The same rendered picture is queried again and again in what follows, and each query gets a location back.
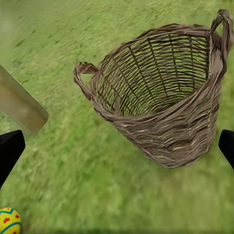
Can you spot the wicker basket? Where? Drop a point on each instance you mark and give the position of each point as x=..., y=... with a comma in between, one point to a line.
x=179, y=133

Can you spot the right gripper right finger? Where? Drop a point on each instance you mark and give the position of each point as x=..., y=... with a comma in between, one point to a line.
x=226, y=145

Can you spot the easter egg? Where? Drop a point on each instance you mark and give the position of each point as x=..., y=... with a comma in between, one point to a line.
x=10, y=222

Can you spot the tree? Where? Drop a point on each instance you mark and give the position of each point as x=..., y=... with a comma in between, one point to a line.
x=19, y=105

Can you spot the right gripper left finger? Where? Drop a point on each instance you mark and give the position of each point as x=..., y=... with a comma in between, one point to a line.
x=12, y=145

